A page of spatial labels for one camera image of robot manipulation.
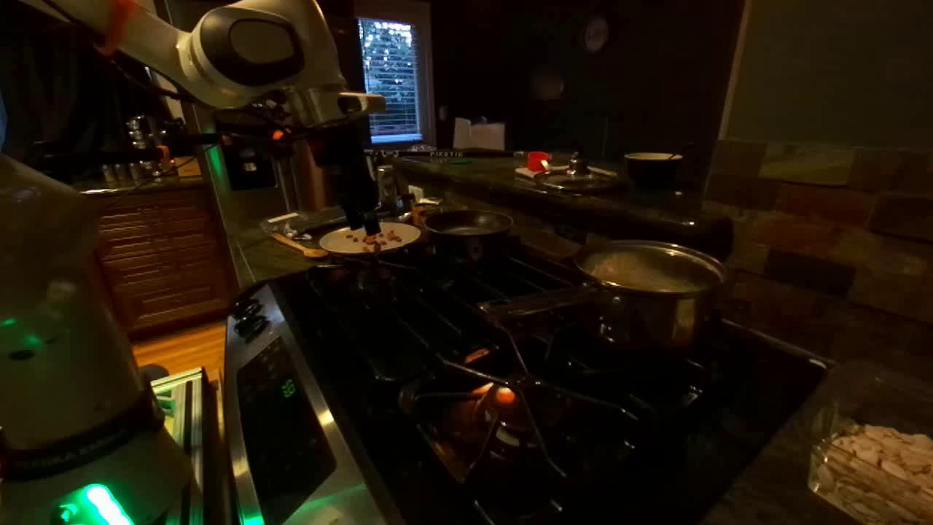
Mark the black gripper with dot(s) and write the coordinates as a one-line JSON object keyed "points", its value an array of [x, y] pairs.
{"points": [[345, 154]]}

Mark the stainless steel pot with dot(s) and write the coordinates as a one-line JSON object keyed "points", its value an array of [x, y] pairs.
{"points": [[655, 287]]}

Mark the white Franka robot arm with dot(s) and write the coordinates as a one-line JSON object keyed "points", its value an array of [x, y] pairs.
{"points": [[244, 46]]}

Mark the glass pot lid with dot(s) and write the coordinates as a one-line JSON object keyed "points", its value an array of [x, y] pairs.
{"points": [[584, 179]]}

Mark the white plate with nuts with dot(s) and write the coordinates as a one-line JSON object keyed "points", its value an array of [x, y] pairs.
{"points": [[374, 239]]}

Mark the wooden spatula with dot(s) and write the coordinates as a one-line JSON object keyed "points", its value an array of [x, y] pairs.
{"points": [[295, 243]]}

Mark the black frying pan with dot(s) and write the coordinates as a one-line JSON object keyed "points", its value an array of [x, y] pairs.
{"points": [[464, 223]]}

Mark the bright window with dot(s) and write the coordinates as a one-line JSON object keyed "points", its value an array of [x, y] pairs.
{"points": [[394, 80]]}

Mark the white cutting board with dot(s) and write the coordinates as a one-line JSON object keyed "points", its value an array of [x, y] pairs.
{"points": [[532, 172]]}

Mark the red measuring cup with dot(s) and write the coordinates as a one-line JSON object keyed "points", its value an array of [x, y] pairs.
{"points": [[539, 160]]}

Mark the wooden drawer cabinet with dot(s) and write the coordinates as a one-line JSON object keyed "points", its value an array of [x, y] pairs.
{"points": [[163, 255]]}

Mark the black gas stove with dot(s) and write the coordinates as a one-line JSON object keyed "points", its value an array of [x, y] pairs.
{"points": [[505, 388]]}

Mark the green-lit aluminium robot cart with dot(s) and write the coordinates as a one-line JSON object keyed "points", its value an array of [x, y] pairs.
{"points": [[190, 439]]}

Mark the dark bowl with white rim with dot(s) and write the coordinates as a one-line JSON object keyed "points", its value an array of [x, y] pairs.
{"points": [[655, 165]]}

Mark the clear container of white pieces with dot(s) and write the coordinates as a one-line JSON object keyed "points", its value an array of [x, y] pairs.
{"points": [[876, 466]]}

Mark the round wall clock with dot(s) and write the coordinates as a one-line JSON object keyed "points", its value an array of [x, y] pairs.
{"points": [[596, 32]]}

